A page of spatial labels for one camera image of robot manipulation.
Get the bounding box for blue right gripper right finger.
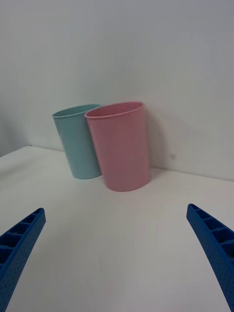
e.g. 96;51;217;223
186;203;234;312

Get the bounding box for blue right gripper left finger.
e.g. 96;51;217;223
0;207;46;312

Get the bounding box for pale blue plastic waste bin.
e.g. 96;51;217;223
51;103;103;180

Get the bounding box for pink plastic waste bin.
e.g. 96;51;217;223
84;101;151;193

